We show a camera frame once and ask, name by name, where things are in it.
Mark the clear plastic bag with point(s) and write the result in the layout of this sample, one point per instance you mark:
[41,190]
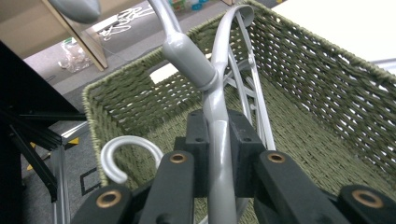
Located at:
[73,56]

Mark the white hanger hook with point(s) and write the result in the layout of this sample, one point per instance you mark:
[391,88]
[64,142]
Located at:
[130,140]

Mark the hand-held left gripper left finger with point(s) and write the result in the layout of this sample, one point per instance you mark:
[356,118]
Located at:
[196,146]

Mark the white table mat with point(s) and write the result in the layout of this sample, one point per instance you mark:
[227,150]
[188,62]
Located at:
[342,25]

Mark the colourful plastic toys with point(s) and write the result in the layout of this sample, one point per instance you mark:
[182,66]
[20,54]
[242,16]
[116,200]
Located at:
[186,3]

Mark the black metal stand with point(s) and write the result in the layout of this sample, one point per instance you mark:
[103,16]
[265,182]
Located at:
[37,133]

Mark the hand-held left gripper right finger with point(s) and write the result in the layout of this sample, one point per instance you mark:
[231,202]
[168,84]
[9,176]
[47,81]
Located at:
[246,155]

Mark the grey plastic clothes hanger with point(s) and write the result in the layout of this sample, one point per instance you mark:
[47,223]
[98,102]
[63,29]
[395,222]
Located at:
[190,65]

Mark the aluminium frame rail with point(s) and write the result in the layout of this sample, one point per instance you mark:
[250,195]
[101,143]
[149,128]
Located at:
[60,174]

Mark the light wooden shelf unit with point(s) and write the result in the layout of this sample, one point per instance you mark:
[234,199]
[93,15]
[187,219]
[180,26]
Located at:
[37,25]

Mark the green woven basket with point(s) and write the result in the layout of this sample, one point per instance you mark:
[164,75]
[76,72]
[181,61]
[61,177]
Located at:
[311,93]

